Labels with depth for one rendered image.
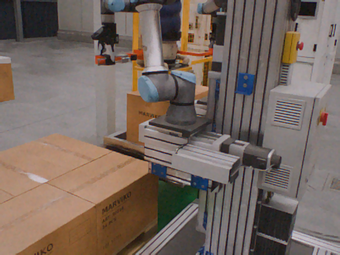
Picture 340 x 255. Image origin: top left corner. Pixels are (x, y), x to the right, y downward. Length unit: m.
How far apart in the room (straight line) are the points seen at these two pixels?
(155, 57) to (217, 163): 0.52
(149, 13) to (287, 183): 0.95
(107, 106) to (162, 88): 2.10
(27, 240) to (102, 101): 2.11
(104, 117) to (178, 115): 2.09
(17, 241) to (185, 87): 1.00
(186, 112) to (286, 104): 0.44
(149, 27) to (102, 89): 2.08
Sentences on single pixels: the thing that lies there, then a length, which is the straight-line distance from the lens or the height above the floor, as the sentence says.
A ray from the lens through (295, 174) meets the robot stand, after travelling 1.64.
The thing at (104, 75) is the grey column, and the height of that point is 0.88.
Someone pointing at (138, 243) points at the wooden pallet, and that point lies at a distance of 2.52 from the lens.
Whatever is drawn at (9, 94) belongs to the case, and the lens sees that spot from 3.71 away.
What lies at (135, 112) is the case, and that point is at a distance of 2.52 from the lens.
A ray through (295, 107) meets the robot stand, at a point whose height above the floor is 1.18.
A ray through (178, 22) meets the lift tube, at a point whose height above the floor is 1.44.
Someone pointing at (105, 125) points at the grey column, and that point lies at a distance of 3.64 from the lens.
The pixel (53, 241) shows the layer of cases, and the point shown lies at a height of 0.49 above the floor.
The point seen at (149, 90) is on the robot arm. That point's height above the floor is 1.21.
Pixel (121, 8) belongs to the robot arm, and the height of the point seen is 1.52.
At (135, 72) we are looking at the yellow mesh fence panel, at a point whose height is 0.84.
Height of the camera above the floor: 1.55
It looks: 19 degrees down
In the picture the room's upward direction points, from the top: 3 degrees clockwise
